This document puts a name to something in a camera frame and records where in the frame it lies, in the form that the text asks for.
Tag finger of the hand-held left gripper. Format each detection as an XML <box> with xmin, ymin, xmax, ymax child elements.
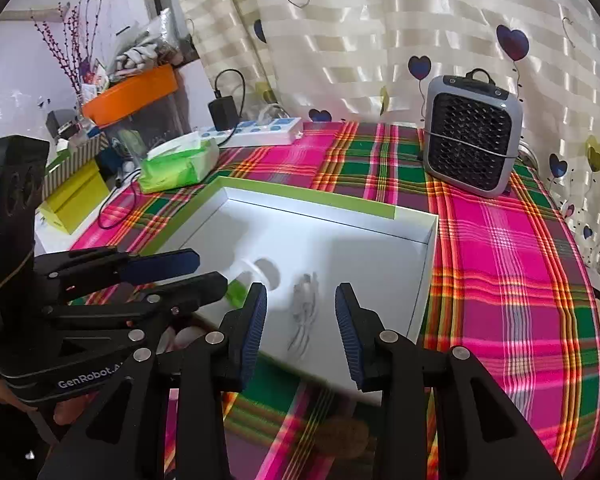
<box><xmin>34</xmin><ymin>247</ymin><xmax>201</xmax><ymax>305</ymax></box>
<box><xmin>42</xmin><ymin>271</ymin><xmax>229</xmax><ymax>361</ymax></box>

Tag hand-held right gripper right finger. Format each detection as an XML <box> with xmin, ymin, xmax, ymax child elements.
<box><xmin>335</xmin><ymin>284</ymin><xmax>563</xmax><ymax>480</ymax></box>

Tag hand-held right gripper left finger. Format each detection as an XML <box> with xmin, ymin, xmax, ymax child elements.
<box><xmin>37</xmin><ymin>282</ymin><xmax>268</xmax><ymax>480</ymax></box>

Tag white and green round item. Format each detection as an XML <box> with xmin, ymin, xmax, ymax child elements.
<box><xmin>225</xmin><ymin>257</ymin><xmax>281</xmax><ymax>311</ymax></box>

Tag brown walnut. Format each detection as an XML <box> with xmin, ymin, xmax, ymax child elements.
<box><xmin>315</xmin><ymin>417</ymin><xmax>370</xmax><ymax>461</ymax></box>

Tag white box with green rim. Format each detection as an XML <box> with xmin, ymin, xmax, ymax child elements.
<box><xmin>70</xmin><ymin>175</ymin><xmax>440</xmax><ymax>406</ymax></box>

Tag person's left hand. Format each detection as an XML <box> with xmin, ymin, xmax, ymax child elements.
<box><xmin>54</xmin><ymin>394</ymin><xmax>112</xmax><ymax>427</ymax></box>

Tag yellow cardboard box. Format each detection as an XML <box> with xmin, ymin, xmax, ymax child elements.
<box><xmin>36</xmin><ymin>160</ymin><xmax>116</xmax><ymax>235</ymax></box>

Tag green tissue pack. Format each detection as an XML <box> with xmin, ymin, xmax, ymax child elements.
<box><xmin>139</xmin><ymin>131</ymin><xmax>221</xmax><ymax>195</ymax></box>

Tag striped gift box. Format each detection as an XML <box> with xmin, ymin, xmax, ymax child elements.
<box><xmin>42</xmin><ymin>132</ymin><xmax>110</xmax><ymax>196</ymax></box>

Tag white power strip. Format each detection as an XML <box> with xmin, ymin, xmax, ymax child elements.
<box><xmin>200</xmin><ymin>116</ymin><xmax>305</xmax><ymax>149</ymax></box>

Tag clear storage bin orange lid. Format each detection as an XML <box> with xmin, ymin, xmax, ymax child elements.
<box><xmin>81</xmin><ymin>64</ymin><xmax>193</xmax><ymax>161</ymax></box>

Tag pink green plaid tablecloth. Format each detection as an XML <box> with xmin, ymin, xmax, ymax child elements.
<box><xmin>70</xmin><ymin>120</ymin><xmax>600</xmax><ymax>480</ymax></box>

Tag small colourful packets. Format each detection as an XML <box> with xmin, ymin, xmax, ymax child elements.
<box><xmin>80</xmin><ymin>57</ymin><xmax>112</xmax><ymax>100</ymax></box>

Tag purple decorative branches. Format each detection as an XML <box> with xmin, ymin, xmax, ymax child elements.
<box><xmin>32</xmin><ymin>0</ymin><xmax>116</xmax><ymax>101</ymax></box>

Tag pile of gloves and bags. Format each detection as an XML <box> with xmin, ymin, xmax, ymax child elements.
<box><xmin>107</xmin><ymin>10</ymin><xmax>191</xmax><ymax>78</ymax></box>

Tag grey portable heater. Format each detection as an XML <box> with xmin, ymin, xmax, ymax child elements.
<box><xmin>422</xmin><ymin>69</ymin><xmax>524</xmax><ymax>198</ymax></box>

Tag cream striped heart curtain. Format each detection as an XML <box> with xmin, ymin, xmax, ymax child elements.
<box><xmin>170</xmin><ymin>0</ymin><xmax>600</xmax><ymax>281</ymax></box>

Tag white cable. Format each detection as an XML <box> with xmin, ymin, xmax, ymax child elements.
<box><xmin>285</xmin><ymin>272</ymin><xmax>321</xmax><ymax>356</ymax></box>

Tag thin black cable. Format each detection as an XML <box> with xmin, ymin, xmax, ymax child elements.
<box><xmin>97</xmin><ymin>167</ymin><xmax>143</xmax><ymax>231</ymax></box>

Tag black charger with cable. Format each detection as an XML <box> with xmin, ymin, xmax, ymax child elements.
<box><xmin>208</xmin><ymin>69</ymin><xmax>247</xmax><ymax>132</ymax></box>

